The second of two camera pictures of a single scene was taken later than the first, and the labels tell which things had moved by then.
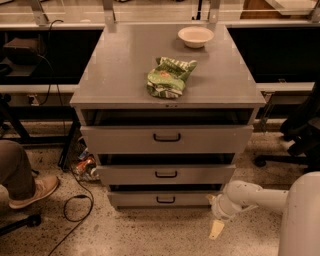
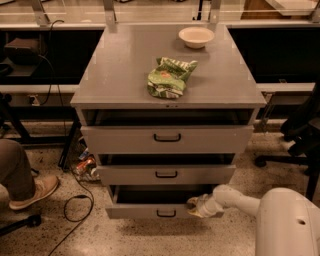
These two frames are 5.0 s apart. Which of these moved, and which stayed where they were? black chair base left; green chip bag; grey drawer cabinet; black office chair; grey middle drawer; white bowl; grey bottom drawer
Moved: grey bottom drawer
Stayed: black chair base left; grey drawer cabinet; grey middle drawer; white bowl; green chip bag; black office chair
